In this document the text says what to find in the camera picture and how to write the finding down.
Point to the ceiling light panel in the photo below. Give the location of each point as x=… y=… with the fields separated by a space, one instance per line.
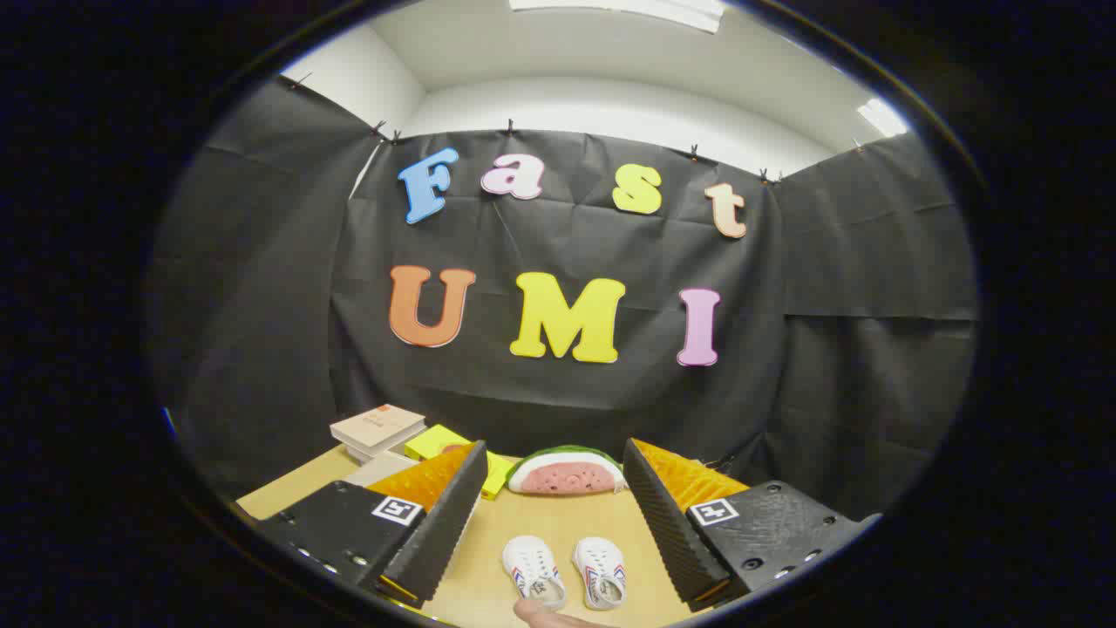
x=882 y=117
x=619 y=10

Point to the white canvas shoe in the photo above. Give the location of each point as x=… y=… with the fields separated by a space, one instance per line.
x=600 y=569
x=532 y=567

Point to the yellow book with red circle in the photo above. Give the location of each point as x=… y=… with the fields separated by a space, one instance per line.
x=432 y=442

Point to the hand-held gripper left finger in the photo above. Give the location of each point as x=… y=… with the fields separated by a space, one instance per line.
x=440 y=532

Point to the watermelon slice plush toy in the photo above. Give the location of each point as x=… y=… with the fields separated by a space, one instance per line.
x=567 y=475

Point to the cream fabric storage box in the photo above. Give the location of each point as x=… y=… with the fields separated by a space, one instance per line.
x=380 y=470

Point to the grey book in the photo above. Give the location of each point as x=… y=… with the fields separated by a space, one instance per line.
x=362 y=454

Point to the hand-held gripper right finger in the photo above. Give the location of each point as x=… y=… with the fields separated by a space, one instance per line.
x=663 y=523

